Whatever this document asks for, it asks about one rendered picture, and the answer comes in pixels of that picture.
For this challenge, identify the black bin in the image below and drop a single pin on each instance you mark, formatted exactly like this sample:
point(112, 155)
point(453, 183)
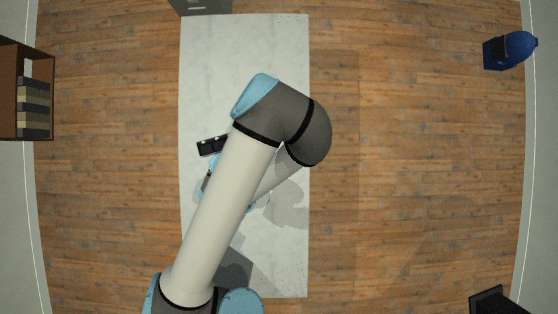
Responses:
point(205, 147)

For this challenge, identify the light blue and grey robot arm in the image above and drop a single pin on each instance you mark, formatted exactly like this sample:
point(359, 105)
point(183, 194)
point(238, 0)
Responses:
point(248, 167)

